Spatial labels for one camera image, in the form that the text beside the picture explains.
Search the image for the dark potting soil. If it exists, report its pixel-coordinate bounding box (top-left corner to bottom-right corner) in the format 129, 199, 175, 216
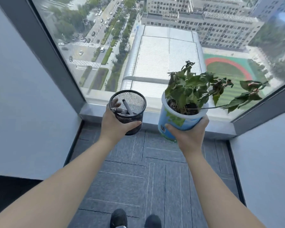
167, 99, 205, 116

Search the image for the person's left black shoe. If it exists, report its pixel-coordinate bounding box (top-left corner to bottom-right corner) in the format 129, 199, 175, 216
110, 208, 128, 228

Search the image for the person's black shoe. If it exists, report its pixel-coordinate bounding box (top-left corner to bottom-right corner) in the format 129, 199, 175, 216
144, 214, 162, 228
110, 208, 128, 228

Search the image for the black mesh pen holder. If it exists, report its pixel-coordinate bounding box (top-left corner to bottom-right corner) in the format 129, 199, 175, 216
109, 90, 147, 136

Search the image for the glass window pane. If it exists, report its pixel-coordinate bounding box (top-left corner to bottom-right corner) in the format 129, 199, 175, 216
30, 0, 285, 121

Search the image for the person's left hand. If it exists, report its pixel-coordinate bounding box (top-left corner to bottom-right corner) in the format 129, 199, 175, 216
100, 103, 143, 146

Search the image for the person's left forearm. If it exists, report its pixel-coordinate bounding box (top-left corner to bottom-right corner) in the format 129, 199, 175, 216
0, 136, 121, 228

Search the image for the green leafy plant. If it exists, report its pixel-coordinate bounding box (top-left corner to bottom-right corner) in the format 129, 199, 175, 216
165, 60, 269, 116

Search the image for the person's right forearm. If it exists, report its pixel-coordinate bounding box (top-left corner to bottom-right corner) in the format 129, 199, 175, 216
180, 142, 268, 228

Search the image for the grey marker pen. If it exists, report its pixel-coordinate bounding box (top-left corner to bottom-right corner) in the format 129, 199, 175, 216
110, 107, 129, 115
122, 99, 134, 116

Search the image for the grey metal window sill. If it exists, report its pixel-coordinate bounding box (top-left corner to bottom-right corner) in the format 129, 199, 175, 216
79, 96, 238, 140

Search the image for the white and blue plant pot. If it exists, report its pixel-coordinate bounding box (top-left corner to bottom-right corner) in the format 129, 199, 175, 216
158, 91, 209, 143

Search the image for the dark grey window frame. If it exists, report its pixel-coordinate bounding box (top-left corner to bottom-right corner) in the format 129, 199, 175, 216
0, 0, 285, 136

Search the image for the person's right black shoe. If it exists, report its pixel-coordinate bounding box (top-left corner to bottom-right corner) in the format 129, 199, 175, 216
144, 214, 162, 228

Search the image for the person's right hand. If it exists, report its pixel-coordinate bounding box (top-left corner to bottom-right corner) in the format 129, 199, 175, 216
165, 115, 209, 157

